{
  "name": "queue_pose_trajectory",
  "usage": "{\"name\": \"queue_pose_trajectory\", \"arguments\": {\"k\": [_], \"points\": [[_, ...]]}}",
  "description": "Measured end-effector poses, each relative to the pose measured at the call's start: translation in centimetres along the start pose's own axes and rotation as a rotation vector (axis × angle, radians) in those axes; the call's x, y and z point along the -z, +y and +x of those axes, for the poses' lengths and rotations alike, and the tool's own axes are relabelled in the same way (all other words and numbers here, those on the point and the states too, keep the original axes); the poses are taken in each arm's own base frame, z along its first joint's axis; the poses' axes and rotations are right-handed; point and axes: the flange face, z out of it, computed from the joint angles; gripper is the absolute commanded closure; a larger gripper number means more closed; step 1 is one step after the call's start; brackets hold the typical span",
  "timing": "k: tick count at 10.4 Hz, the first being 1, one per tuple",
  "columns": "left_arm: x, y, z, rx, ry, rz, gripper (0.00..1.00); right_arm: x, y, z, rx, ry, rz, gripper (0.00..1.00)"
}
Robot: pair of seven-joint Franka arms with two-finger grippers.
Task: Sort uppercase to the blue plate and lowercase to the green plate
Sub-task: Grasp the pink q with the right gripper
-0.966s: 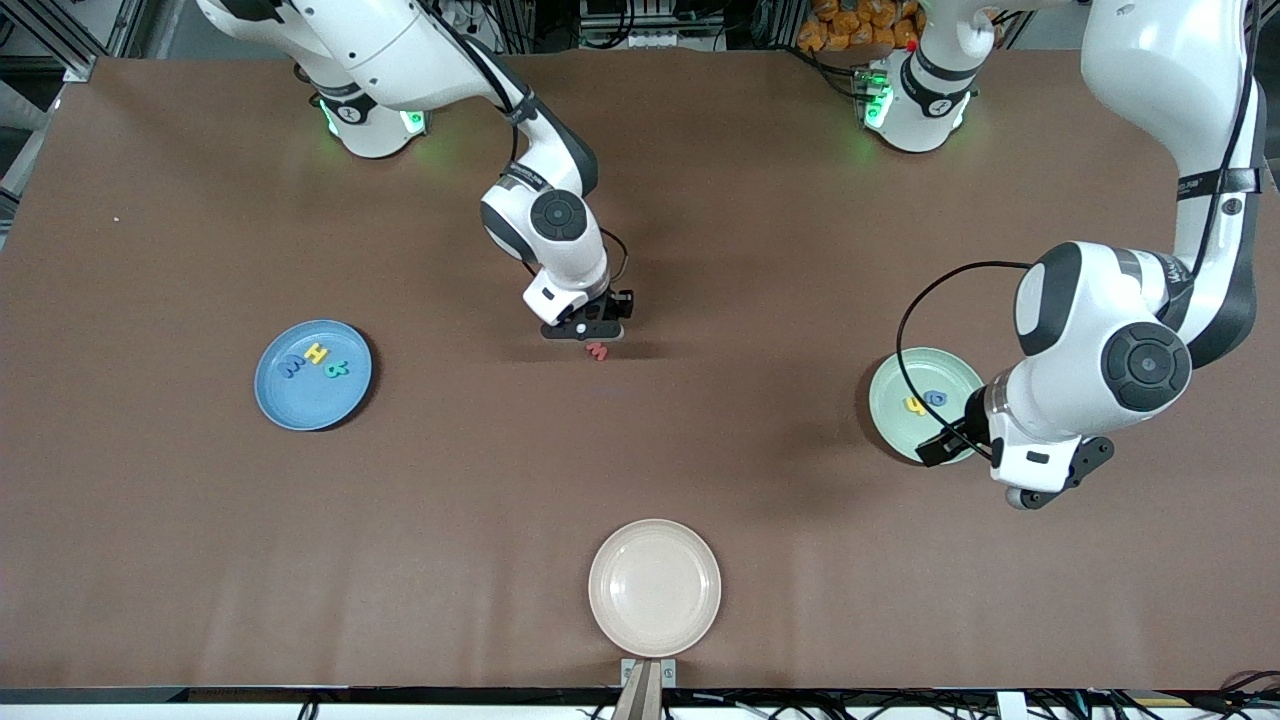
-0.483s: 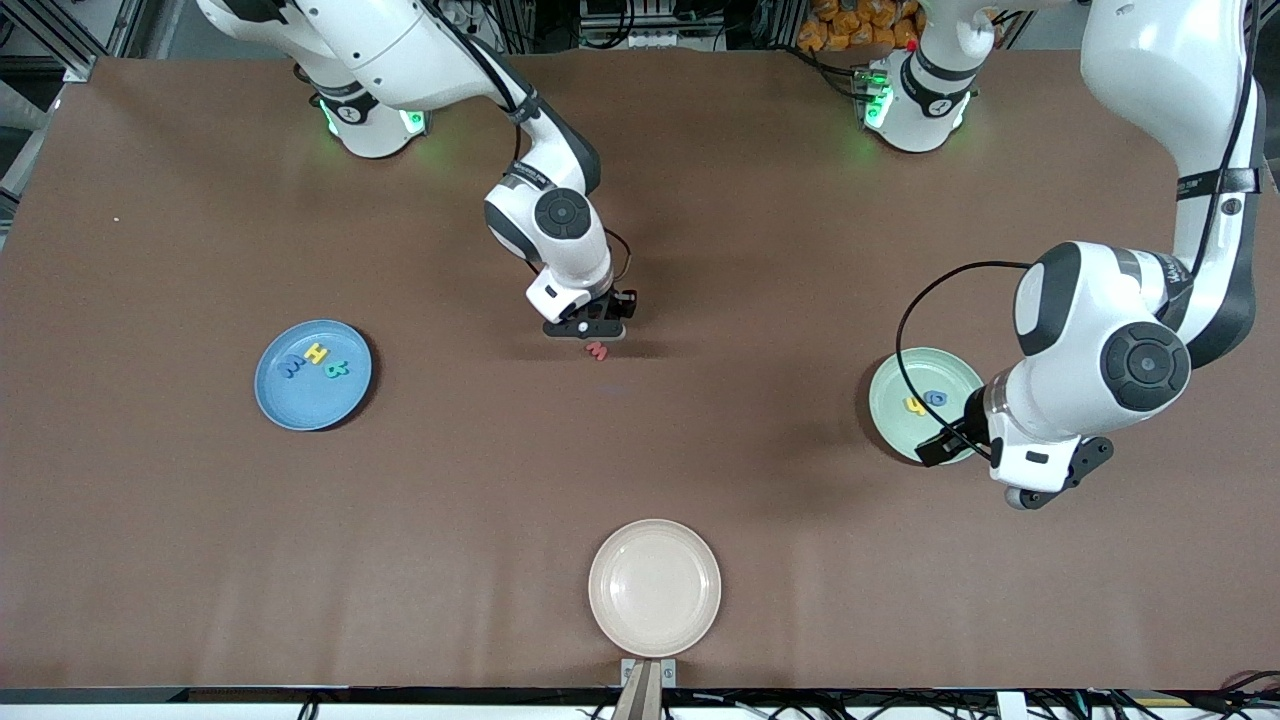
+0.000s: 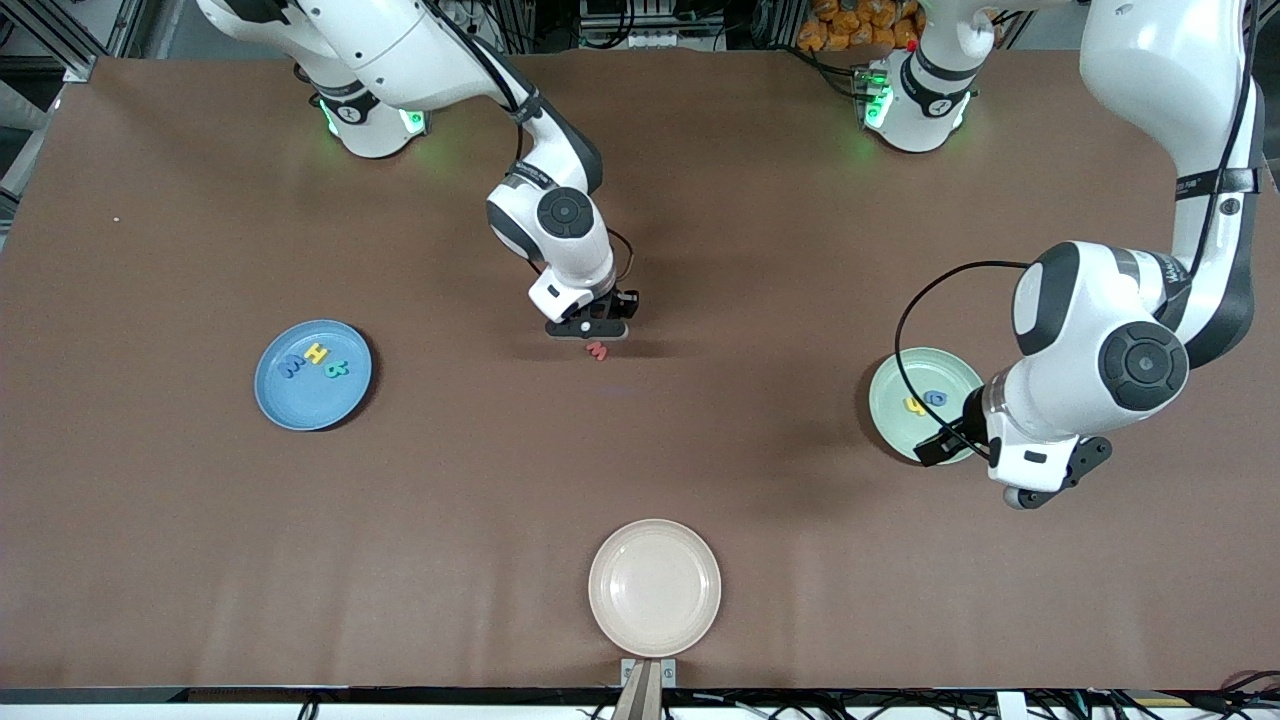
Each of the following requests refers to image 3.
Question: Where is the green plate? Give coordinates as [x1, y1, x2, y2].
[868, 347, 986, 466]

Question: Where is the beige plate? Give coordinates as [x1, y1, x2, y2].
[588, 518, 722, 659]

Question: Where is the blue plate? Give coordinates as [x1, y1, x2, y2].
[254, 319, 374, 432]

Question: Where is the orange object pile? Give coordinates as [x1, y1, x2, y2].
[797, 0, 926, 53]

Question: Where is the aluminium profile bar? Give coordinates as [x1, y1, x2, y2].
[612, 664, 665, 720]

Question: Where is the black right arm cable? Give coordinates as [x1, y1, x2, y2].
[420, 0, 636, 286]

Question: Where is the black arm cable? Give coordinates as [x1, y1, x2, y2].
[420, 0, 636, 286]
[895, 0, 1259, 463]

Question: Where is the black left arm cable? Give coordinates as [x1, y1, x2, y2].
[895, 0, 1259, 463]

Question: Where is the grey metal bracket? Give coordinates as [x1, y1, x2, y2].
[620, 658, 678, 690]

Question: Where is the aluminium frame post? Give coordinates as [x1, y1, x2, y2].
[0, 0, 146, 83]

